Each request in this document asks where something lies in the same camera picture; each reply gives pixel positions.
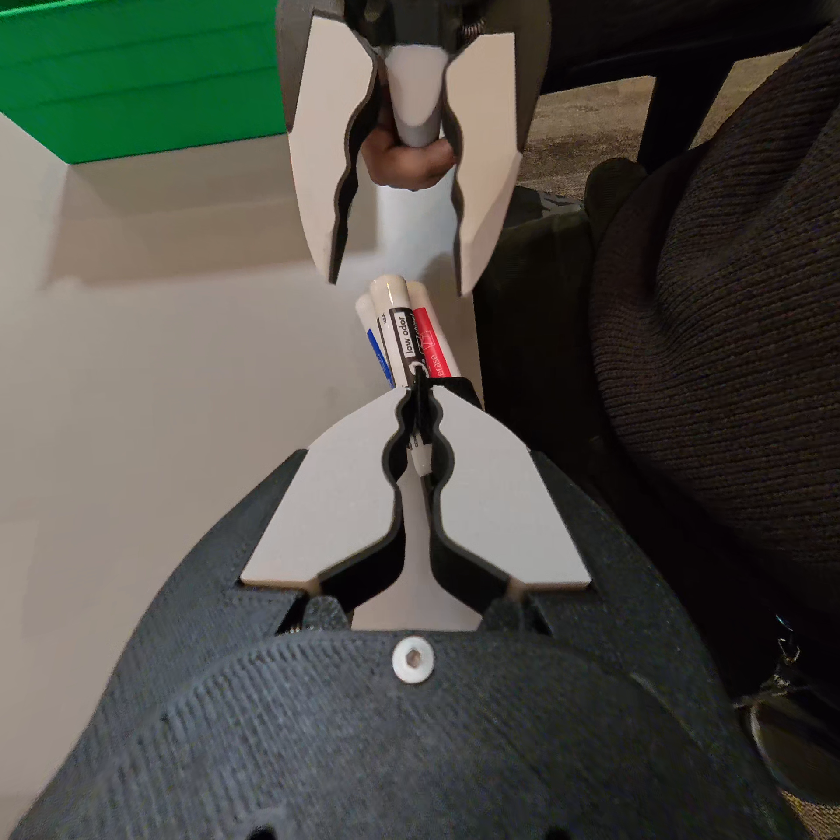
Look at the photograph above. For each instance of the blue dry erase marker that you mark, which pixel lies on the blue dry erase marker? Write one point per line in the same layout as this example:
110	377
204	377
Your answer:
367	321

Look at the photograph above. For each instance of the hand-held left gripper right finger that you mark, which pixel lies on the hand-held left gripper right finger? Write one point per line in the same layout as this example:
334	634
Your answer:
512	512

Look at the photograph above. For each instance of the person's torso in black sweater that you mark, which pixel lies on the person's torso in black sweater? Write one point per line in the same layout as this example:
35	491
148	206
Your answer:
722	328

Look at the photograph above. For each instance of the red dry erase marker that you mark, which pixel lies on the red dry erase marker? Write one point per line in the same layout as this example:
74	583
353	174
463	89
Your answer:
433	328

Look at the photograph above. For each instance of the person's dark trouser leg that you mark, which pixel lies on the person's dark trouser leg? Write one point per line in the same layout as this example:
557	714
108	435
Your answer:
538	295

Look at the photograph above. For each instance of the black dry erase marker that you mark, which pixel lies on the black dry erase marker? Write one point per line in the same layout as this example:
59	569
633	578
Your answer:
390	302

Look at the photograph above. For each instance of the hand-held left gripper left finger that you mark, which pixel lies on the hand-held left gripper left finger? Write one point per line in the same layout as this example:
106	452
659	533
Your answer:
328	512

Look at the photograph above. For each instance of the person's right hand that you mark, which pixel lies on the person's right hand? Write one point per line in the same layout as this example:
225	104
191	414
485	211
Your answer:
407	167

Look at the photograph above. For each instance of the grey desk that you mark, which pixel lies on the grey desk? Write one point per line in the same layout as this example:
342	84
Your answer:
131	394

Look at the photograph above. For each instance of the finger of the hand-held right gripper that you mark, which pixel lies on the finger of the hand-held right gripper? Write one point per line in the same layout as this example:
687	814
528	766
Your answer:
489	131
321	131

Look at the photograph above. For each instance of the green plastic bin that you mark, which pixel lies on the green plastic bin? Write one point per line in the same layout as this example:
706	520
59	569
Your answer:
131	65

